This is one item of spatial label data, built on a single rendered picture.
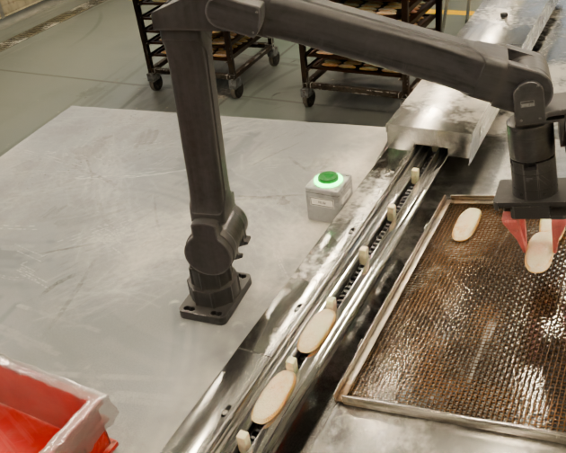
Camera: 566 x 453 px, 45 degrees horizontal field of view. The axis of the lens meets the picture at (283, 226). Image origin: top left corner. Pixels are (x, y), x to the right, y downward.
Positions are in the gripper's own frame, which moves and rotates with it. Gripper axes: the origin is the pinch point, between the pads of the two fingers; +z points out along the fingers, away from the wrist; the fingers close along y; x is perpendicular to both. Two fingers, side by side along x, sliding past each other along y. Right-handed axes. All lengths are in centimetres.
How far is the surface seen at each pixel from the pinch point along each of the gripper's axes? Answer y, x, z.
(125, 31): 334, -340, 38
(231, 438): 35, 36, 6
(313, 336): 30.4, 16.0, 5.9
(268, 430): 30.6, 33.1, 7.1
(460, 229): 13.4, -9.6, 3.5
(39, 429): 63, 41, 5
